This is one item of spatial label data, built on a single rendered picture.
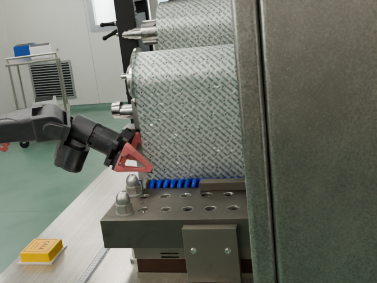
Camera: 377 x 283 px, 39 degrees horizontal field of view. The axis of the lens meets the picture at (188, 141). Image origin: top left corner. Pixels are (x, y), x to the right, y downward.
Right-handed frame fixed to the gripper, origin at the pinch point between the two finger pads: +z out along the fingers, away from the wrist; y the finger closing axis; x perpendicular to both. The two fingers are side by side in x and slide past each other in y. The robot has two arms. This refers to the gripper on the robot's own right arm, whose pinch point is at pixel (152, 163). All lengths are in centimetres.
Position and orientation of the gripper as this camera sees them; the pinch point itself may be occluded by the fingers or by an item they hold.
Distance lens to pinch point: 117.7
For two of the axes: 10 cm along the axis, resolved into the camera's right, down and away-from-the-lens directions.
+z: 9.0, 4.3, -0.5
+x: 3.9, -8.5, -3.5
